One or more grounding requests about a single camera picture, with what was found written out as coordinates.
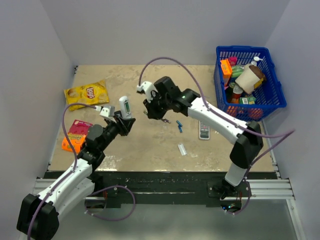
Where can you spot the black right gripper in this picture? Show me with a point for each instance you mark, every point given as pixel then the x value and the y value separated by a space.
pixel 152 112

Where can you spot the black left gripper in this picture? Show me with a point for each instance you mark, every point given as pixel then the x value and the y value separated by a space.
pixel 123 125

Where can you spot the white remote control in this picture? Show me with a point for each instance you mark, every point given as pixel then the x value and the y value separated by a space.
pixel 122 101

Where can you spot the white battery cover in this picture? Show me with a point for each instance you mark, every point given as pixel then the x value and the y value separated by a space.
pixel 182 149

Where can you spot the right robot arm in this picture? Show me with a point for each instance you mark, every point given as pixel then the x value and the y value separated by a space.
pixel 164 95

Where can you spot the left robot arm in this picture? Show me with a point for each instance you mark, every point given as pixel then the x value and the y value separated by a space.
pixel 41 214

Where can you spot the grey buttoned remote control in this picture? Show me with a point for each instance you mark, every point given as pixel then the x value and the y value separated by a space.
pixel 203 131

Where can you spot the blue battery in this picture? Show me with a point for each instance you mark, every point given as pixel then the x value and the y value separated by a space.
pixel 180 129
pixel 179 123

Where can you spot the yellow Lays chips bag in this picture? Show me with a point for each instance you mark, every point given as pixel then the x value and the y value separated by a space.
pixel 89 94

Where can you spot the orange pink candy box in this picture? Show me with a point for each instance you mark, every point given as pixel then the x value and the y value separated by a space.
pixel 77 134

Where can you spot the orange box in basket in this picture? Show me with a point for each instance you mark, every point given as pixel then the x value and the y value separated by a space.
pixel 226 71

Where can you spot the red can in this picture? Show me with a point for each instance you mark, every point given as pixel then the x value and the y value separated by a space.
pixel 237 92

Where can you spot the green bottle in basket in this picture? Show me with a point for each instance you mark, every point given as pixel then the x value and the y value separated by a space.
pixel 237 70

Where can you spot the green box in basket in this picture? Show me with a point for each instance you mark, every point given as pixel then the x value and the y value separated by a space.
pixel 247 100

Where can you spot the pink box in basket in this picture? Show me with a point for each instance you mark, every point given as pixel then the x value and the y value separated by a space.
pixel 232 60

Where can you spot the blue plastic basket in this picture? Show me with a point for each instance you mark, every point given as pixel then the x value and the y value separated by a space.
pixel 269 96

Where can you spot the paper cup with brown lid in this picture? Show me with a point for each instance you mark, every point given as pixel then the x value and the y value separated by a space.
pixel 251 78

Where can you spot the white pump bottle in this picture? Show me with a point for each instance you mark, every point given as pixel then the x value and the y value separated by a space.
pixel 255 60

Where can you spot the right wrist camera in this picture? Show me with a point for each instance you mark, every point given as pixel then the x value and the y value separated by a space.
pixel 148 89

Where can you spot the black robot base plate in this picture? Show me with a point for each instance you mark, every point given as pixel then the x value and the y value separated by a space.
pixel 117 188

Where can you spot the aluminium rail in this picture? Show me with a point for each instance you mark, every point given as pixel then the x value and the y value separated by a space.
pixel 265 189

